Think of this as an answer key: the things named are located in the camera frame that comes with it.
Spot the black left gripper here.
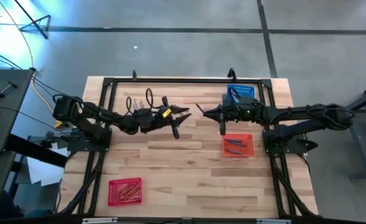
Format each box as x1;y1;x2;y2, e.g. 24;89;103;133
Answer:
139;96;192;140

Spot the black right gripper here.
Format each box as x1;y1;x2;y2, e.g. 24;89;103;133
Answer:
196;96;265;135

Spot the blue plastic basket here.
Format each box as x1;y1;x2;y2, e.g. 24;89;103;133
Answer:
226;83;256;103

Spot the orange plastic basket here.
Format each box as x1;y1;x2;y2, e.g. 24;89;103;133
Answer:
222;133;255;157

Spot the red plastic basket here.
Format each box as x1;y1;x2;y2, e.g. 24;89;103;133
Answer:
108;177;144;208

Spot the grey metal desk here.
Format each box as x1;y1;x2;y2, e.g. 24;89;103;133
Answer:
326;80;366;181

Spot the black diagonal beam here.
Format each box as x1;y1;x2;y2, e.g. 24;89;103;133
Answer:
5;133;69;169

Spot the white paper sheet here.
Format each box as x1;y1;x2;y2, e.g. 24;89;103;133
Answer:
26;154;66;187

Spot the dark side table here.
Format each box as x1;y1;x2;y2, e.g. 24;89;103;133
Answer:
0;68;34;220

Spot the black tripod stand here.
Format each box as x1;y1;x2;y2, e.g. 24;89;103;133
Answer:
13;0;52;40

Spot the black aluminium table frame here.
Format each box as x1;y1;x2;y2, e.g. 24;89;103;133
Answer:
57;77;319;218

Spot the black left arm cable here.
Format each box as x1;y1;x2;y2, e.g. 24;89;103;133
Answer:
125;95;133;116
144;87;155;110

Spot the white bracket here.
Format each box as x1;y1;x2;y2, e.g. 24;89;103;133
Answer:
82;217;118;224
256;218;292;224

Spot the yellow cable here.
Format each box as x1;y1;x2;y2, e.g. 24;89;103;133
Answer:
0;0;55;113

